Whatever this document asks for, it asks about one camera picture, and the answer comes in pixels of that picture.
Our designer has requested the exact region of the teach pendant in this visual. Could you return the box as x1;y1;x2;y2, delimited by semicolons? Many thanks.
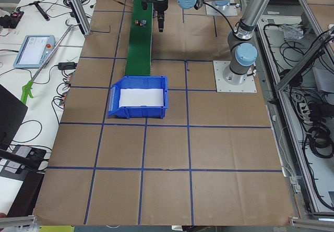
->
13;35;55;69

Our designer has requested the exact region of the aluminium frame post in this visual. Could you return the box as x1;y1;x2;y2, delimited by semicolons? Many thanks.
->
68;0;91;36

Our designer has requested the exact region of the green handled reach grabber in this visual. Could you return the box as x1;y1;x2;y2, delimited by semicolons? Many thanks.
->
20;19;77;104

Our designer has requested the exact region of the green conveyor belt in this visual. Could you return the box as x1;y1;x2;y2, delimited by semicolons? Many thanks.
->
125;0;153;76

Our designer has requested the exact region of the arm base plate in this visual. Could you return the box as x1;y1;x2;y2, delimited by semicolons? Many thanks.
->
213;60;257;93
206;0;240;17

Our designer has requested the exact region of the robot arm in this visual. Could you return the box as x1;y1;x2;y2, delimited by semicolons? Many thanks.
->
141;0;270;86

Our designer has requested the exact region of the blue bin left side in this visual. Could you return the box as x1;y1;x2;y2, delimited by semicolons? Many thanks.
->
108;76;169;119

